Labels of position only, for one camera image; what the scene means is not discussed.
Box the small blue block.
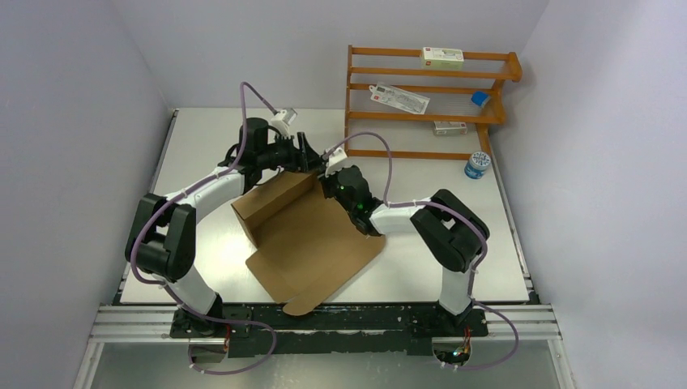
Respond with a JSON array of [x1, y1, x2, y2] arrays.
[[471, 91, 491, 108]]

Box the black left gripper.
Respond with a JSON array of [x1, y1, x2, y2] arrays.
[[259, 133, 323, 175]]

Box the blue white round jar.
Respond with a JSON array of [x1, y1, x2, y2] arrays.
[[464, 151, 492, 179]]

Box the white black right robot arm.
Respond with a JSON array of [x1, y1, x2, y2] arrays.
[[318, 165, 490, 336]]

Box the small grey-white box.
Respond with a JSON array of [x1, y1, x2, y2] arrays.
[[433, 121, 469, 136]]

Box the brown cardboard box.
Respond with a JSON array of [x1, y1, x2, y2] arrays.
[[232, 173, 386, 316]]

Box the green white box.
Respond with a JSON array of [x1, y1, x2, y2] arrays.
[[420, 47, 464, 71]]

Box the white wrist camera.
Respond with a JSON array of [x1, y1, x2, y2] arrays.
[[322, 147, 352, 177], [269, 108, 297, 138]]

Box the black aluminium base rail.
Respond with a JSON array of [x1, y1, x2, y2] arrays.
[[88, 303, 561, 361]]

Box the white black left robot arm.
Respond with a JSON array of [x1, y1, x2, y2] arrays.
[[125, 118, 327, 337]]

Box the flat white packet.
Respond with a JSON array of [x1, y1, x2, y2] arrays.
[[369, 83, 431, 115]]

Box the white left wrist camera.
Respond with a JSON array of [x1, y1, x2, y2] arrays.
[[269, 108, 297, 138]]

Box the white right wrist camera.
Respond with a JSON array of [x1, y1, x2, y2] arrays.
[[322, 147, 352, 177]]

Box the orange wooden shelf rack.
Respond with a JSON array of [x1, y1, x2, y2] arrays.
[[343, 45, 523, 160]]

